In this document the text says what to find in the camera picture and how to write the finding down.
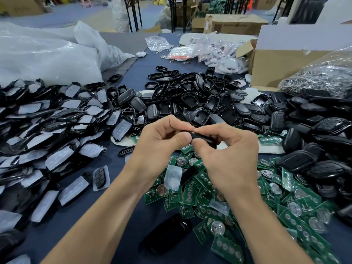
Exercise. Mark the person's left forearm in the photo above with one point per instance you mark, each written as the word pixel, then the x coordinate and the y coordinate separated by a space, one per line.
pixel 93 225

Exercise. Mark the tan cardboard box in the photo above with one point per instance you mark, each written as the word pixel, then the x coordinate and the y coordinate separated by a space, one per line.
pixel 22 6

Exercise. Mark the person's left hand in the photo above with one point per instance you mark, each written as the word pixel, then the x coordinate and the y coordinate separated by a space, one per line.
pixel 154 151

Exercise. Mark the pile of black shell halves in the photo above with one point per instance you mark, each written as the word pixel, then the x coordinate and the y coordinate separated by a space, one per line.
pixel 192 99

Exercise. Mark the person's right forearm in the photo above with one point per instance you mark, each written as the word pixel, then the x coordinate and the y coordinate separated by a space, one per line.
pixel 278 231

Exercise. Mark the small crumpled clear plastic bag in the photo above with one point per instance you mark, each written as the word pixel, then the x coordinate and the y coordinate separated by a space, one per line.
pixel 158 44

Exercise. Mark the pink plastic stool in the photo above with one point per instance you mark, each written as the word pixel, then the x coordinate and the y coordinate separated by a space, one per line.
pixel 85 1

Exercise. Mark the pile of green circuit boards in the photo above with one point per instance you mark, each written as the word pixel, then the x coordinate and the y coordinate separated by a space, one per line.
pixel 192 198

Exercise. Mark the white sack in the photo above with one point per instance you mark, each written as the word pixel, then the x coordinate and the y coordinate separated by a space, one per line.
pixel 121 16

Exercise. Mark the person's right hand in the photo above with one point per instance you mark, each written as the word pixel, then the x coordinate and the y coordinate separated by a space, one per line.
pixel 231 162

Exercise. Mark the small white object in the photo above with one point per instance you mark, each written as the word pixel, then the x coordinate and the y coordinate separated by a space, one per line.
pixel 141 54

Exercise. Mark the large open cardboard box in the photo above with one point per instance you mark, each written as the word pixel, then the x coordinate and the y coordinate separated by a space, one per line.
pixel 286 66

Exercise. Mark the pile of shells with pads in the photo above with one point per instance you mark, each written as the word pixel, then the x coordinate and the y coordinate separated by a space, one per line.
pixel 49 143

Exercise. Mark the pile of assembled black fobs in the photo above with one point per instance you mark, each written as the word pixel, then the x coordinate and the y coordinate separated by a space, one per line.
pixel 316 143

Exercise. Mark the clear bag with red label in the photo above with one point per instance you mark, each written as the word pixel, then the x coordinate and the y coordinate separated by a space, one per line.
pixel 181 53

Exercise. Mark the black metal table frame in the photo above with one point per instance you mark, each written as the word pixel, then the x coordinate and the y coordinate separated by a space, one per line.
pixel 135 12

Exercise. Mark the clear plastic film piece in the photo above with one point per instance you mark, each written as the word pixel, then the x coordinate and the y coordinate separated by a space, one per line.
pixel 173 177

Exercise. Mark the clear bag of metal parts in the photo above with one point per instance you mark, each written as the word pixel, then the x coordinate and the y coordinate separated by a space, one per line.
pixel 324 77

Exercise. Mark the heap of clear parts bags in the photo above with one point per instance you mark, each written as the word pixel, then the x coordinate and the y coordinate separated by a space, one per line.
pixel 224 56

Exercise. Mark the lone glossy black shell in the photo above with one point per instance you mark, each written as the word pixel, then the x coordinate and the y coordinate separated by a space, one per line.
pixel 166 233

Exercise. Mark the large white plastic bag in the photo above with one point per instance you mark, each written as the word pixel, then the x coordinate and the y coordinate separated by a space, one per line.
pixel 44 55

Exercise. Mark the brown cardboard box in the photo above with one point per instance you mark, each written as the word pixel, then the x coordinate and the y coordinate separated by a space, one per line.
pixel 236 24

